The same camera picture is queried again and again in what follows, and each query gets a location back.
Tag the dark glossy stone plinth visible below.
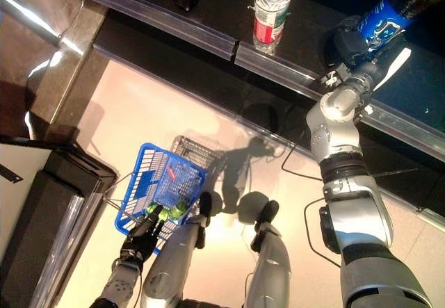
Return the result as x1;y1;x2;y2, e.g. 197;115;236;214
0;0;109;142

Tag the blue plastic shopping basket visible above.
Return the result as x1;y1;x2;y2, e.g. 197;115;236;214
104;143;208;257

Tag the black base shelf board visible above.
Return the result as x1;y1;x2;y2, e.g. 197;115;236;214
239;67;445;218
92;8;251;121

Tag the small pepsi cola bottle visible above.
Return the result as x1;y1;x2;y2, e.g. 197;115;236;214
357;0;445;54

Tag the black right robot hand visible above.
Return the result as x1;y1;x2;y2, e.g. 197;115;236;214
323;15;414;92

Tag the clear water bottle red label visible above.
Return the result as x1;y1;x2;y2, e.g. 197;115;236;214
252;0;297;56

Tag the black side shelf unit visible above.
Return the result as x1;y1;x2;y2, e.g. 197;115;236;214
0;137;119;308

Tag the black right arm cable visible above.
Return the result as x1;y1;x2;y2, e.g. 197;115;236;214
304;196;343;269

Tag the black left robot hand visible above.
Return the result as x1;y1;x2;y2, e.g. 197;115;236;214
120;205;164;264

